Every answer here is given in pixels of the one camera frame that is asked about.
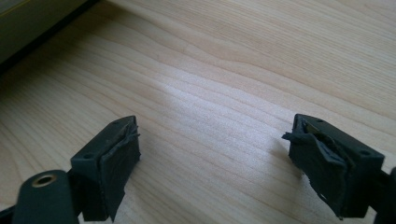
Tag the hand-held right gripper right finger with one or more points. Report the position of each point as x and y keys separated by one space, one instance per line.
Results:
x=339 y=168

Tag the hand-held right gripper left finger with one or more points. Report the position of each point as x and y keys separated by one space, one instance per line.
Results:
x=102 y=174

